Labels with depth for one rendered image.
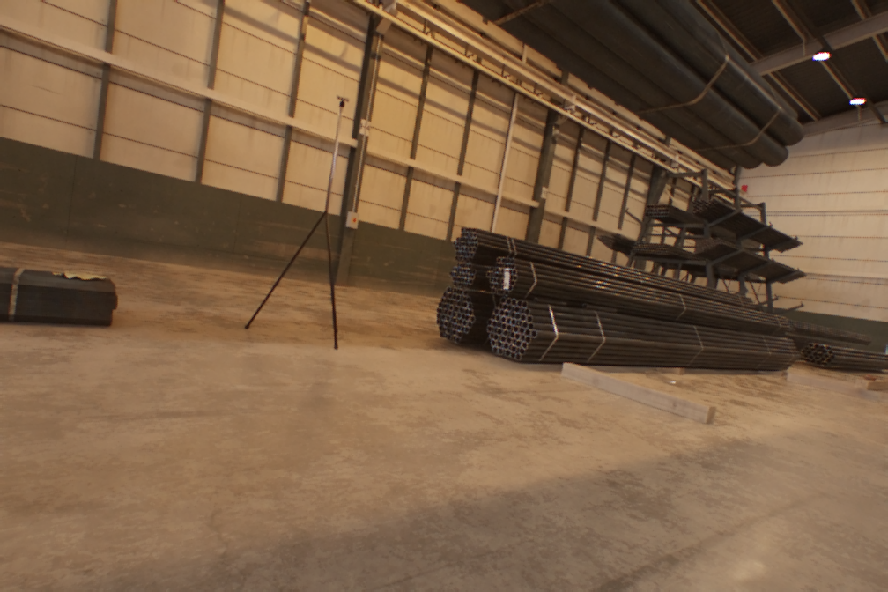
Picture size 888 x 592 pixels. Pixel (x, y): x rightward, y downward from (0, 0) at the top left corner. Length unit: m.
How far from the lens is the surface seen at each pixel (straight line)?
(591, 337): 4.32
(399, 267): 11.55
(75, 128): 9.89
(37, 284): 3.17
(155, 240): 9.73
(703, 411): 3.25
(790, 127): 4.41
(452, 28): 12.39
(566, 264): 4.93
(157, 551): 1.12
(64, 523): 1.24
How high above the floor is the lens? 0.59
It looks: 3 degrees down
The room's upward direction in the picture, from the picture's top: 9 degrees clockwise
